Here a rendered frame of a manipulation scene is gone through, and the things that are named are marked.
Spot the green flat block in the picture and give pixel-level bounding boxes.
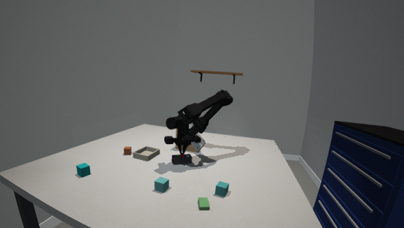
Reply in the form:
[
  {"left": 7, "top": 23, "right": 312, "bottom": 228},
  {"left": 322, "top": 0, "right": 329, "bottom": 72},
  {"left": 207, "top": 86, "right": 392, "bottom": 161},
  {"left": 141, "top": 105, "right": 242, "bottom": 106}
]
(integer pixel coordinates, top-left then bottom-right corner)
[{"left": 198, "top": 198, "right": 210, "bottom": 211}]

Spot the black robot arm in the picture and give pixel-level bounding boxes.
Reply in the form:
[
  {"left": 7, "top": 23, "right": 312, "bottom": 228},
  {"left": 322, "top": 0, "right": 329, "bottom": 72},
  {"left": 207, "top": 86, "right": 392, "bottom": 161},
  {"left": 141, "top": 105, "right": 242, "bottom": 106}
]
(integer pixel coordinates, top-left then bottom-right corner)
[{"left": 166, "top": 90, "right": 233, "bottom": 145}]

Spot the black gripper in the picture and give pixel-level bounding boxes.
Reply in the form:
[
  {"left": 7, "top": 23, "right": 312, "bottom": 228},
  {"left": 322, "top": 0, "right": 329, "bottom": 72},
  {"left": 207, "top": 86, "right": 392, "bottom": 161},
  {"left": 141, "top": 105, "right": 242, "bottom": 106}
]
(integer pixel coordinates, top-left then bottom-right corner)
[{"left": 164, "top": 127, "right": 201, "bottom": 155}]

